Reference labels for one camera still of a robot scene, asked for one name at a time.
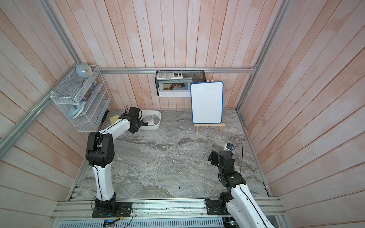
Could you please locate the white plastic storage box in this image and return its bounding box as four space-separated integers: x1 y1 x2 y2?
139 110 162 130

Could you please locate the black wire basket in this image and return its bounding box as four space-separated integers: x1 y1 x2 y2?
155 69 207 92

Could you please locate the light blue folded item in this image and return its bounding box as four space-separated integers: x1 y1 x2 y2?
68 99 86 120

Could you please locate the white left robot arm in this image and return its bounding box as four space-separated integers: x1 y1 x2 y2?
86 107 143 201

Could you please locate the white calculator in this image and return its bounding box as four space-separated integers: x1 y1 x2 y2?
157 71 183 81

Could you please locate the white computer mouse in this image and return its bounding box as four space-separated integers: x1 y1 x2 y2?
143 115 153 125

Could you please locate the blue framed whiteboard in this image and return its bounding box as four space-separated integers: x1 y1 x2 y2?
190 81 224 124

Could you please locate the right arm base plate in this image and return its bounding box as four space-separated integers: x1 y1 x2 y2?
204 198 229 215

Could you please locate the silver computer mouse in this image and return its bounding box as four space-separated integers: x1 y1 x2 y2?
153 114 160 125

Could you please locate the white wire mesh shelf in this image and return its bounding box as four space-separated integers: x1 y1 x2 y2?
50 65 111 132

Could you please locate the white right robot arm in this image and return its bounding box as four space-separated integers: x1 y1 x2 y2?
208 150 274 228

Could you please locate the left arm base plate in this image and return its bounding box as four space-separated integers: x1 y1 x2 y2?
92 200 133 218

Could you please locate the yellow sticky note pad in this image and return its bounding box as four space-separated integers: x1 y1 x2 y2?
109 115 119 124

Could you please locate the small wooden easel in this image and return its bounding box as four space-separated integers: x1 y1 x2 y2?
194 123 226 133

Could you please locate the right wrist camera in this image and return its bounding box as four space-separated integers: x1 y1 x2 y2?
223 143 235 152

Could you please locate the white photo box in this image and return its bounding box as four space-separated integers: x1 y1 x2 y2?
158 83 191 97

